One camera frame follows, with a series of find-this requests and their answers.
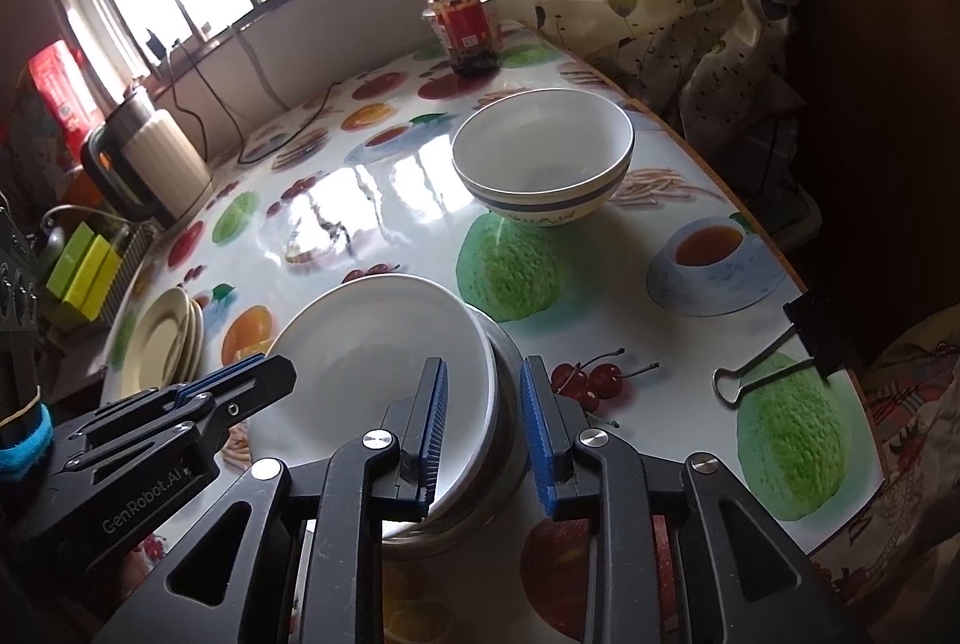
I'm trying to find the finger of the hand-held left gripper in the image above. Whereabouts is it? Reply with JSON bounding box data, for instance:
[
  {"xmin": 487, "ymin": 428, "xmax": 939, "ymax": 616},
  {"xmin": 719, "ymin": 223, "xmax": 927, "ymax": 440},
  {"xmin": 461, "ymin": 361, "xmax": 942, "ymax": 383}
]
[
  {"xmin": 70, "ymin": 354, "xmax": 266, "ymax": 448},
  {"xmin": 64, "ymin": 356, "xmax": 298, "ymax": 474}
]

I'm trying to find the red printed package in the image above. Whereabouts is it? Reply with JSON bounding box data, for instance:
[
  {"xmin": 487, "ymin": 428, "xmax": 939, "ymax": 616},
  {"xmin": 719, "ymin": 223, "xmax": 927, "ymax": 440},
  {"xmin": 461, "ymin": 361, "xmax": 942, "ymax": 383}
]
[{"xmin": 26, "ymin": 40, "xmax": 102, "ymax": 165}]

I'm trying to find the glass jar with red label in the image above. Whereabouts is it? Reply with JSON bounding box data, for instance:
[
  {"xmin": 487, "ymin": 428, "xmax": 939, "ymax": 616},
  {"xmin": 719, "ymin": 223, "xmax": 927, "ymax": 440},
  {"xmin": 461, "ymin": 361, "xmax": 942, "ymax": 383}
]
[{"xmin": 422, "ymin": 0, "xmax": 502, "ymax": 77}]

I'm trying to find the printed cloth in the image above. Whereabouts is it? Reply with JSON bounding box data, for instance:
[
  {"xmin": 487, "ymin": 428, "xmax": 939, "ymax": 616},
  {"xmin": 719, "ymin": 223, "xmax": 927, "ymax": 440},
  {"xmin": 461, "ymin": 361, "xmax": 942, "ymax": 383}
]
[{"xmin": 810, "ymin": 306, "xmax": 960, "ymax": 615}]

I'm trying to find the grey corrugated tray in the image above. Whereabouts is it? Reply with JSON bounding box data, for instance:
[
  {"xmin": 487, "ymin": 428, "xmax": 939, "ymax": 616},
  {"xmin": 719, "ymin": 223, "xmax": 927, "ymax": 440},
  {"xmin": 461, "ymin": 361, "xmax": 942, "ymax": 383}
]
[{"xmin": 97, "ymin": 222, "xmax": 162, "ymax": 323}]

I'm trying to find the large black binder clip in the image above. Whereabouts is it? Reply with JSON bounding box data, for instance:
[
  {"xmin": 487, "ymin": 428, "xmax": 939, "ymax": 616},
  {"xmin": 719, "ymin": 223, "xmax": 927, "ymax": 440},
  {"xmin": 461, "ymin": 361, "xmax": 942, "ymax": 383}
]
[{"xmin": 712, "ymin": 291, "xmax": 852, "ymax": 407}]

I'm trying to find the plain white bowl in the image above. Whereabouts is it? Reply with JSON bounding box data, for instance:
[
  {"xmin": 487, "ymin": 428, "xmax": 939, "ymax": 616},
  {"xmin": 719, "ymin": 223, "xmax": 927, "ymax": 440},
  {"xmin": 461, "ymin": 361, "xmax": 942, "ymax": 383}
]
[{"xmin": 247, "ymin": 273, "xmax": 497, "ymax": 529}]

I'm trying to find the lime green box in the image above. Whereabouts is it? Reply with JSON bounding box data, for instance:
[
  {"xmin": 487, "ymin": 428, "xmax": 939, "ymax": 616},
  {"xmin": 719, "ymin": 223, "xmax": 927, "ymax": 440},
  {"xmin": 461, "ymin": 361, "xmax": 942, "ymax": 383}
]
[
  {"xmin": 94, "ymin": 250, "xmax": 125, "ymax": 315},
  {"xmin": 46, "ymin": 222, "xmax": 95, "ymax": 300},
  {"xmin": 64, "ymin": 235, "xmax": 113, "ymax": 323}
]

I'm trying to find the white bowl with blue band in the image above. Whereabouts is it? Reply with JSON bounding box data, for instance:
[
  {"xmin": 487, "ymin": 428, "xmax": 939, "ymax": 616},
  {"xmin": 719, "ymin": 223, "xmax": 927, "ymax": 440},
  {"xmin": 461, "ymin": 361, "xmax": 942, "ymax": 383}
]
[{"xmin": 450, "ymin": 88, "xmax": 637, "ymax": 229}]

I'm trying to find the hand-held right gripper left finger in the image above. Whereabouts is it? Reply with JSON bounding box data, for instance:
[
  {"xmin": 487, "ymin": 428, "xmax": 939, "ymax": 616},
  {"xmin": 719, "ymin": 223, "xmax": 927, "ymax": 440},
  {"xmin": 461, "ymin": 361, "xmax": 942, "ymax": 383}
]
[{"xmin": 94, "ymin": 356, "xmax": 449, "ymax": 644}]

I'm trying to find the grey cable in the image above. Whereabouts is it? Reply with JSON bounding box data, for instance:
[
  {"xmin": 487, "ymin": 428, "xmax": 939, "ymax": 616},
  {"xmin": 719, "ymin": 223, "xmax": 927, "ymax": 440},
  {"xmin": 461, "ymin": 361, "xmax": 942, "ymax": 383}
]
[{"xmin": 235, "ymin": 24, "xmax": 292, "ymax": 112}]

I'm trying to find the fruit print tablecloth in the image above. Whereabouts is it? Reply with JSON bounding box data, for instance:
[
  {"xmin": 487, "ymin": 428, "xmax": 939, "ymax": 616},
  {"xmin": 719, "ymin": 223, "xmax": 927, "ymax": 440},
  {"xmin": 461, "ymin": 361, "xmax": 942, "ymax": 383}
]
[{"xmin": 97, "ymin": 18, "xmax": 875, "ymax": 644}]

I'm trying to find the cream and black electric kettle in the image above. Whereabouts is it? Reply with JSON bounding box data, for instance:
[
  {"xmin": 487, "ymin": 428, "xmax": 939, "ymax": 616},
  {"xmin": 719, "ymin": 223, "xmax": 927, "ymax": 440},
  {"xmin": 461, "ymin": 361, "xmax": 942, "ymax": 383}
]
[{"xmin": 81, "ymin": 89, "xmax": 215, "ymax": 225}]

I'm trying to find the grey oval device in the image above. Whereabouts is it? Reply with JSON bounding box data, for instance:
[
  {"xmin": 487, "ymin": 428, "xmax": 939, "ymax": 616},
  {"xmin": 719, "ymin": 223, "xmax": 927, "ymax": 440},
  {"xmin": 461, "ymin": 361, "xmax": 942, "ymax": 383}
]
[{"xmin": 37, "ymin": 216, "xmax": 68, "ymax": 257}]

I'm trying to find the stainless steel bowl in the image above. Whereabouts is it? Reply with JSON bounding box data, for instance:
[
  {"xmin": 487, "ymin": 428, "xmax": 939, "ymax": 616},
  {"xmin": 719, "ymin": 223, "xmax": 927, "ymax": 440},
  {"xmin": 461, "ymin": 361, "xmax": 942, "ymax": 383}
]
[{"xmin": 379, "ymin": 303, "xmax": 537, "ymax": 559}]

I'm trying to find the black power cable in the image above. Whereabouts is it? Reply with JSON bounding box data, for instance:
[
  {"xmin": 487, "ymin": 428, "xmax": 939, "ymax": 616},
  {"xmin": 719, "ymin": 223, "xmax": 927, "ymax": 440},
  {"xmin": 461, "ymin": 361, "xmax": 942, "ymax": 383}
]
[{"xmin": 171, "ymin": 38, "xmax": 340, "ymax": 165}]

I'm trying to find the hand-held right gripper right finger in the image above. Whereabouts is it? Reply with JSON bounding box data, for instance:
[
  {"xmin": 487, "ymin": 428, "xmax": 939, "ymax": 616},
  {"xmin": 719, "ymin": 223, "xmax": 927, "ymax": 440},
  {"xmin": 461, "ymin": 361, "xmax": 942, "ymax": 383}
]
[{"xmin": 520, "ymin": 354, "xmax": 872, "ymax": 644}]

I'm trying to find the orange container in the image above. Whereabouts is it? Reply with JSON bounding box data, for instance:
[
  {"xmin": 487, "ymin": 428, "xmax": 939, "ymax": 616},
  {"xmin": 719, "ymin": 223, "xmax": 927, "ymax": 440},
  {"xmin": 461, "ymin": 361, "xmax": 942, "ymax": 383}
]
[{"xmin": 64, "ymin": 164, "xmax": 107, "ymax": 212}]

